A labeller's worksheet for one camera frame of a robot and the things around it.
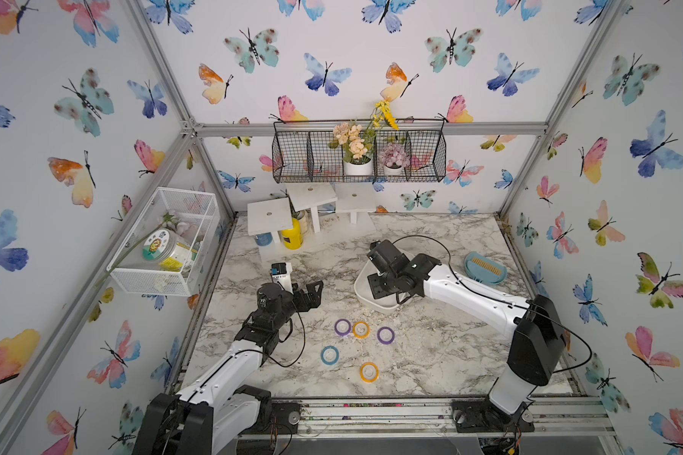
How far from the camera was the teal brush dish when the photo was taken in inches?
39.6

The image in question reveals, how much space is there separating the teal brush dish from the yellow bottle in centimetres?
62

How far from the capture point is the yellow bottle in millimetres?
1023
